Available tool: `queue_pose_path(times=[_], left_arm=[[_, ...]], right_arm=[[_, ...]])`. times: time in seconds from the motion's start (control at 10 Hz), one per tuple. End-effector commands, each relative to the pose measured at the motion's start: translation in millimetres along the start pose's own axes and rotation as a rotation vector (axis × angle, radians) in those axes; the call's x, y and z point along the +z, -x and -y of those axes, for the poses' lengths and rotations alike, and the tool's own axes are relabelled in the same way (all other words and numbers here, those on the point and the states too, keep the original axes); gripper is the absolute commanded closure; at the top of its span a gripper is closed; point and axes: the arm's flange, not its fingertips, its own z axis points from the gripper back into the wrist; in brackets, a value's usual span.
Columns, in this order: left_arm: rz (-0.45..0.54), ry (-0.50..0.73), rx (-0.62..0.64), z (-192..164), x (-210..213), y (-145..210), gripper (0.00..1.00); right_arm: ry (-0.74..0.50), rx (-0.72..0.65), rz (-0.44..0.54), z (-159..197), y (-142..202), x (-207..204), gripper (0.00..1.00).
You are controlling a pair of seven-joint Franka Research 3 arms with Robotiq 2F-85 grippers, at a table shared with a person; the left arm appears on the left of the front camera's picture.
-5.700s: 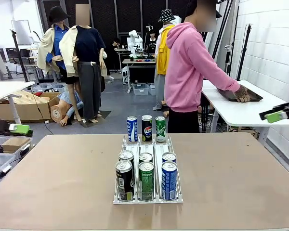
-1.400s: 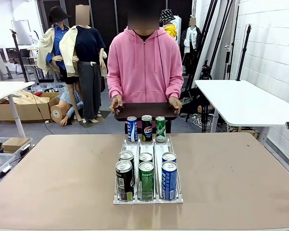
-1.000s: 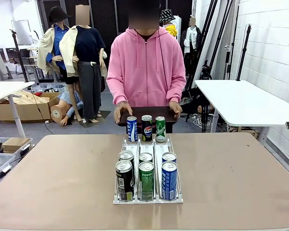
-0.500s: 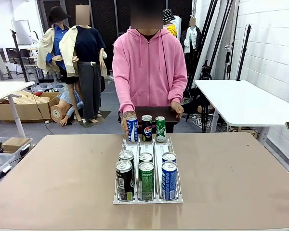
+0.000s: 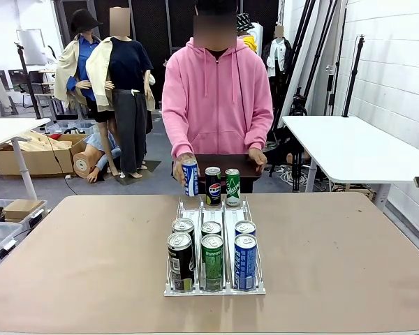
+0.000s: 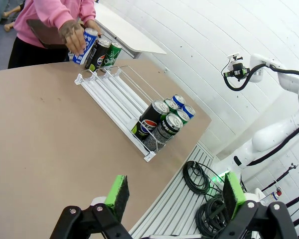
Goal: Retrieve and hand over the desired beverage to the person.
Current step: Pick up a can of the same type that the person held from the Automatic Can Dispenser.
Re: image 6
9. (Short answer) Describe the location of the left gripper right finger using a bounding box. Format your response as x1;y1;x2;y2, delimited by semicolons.
214;171;299;239

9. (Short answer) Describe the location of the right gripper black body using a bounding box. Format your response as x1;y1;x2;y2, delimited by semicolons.
229;62;244;81

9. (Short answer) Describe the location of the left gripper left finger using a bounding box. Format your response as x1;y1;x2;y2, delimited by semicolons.
49;174;133;239

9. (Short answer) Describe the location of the blue Pocari Sweat can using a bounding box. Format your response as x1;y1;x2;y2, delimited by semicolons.
71;27;99;65
171;94;187;110
181;104;196;120

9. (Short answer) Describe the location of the green Chilsung cider can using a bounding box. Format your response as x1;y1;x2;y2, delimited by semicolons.
175;109;190;125
99;41;123;68
163;97;181;115

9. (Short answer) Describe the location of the dark brown serving tray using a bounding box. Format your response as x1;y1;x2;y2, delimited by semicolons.
26;18;87;49

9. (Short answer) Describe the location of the person's right forearm pink sleeve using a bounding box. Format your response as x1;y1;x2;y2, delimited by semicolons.
39;0;78;30

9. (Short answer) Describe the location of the person's left forearm pink sleeve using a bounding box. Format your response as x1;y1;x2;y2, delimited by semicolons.
76;0;97;24

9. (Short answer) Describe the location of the person in pink hoodie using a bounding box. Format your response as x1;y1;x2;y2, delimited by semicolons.
7;0;97;70

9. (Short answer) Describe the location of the person's left hand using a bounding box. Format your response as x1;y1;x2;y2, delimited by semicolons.
84;19;102;37

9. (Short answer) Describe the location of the person's tattooed right hand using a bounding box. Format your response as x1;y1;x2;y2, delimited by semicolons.
57;19;87;57

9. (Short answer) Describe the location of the plastic bottle red cap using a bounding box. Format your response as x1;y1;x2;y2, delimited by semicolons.
260;185;282;206

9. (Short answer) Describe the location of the black Pepsi can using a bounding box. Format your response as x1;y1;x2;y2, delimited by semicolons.
84;37;112;73
142;112;184;153
131;99;170;141

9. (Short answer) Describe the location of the white desk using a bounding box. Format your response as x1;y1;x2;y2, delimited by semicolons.
93;2;167;60

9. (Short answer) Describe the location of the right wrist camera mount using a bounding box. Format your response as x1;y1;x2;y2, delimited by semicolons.
226;51;244;66

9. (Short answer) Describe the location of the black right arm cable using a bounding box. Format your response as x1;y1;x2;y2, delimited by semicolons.
223;63;299;167

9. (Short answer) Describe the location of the black coiled cable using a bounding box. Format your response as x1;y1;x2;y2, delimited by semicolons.
194;194;230;237
182;160;211;195

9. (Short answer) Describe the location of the white wire can rack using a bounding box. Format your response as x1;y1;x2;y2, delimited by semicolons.
74;65;185;163

